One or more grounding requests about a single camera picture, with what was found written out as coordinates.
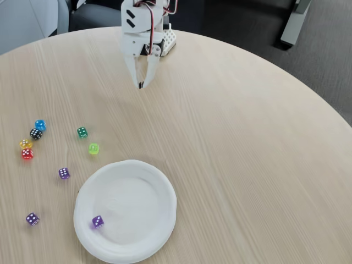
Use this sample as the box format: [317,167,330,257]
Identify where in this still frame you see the white paper plate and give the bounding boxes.
[73,159,178,264]

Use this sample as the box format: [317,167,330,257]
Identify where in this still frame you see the dark office chair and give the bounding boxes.
[68,0,123,32]

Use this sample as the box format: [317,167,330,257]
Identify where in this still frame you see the grey desk leg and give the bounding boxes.
[280,0,313,47]

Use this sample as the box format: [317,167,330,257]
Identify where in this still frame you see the red servo cable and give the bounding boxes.
[134,0,155,53]
[163,0,180,16]

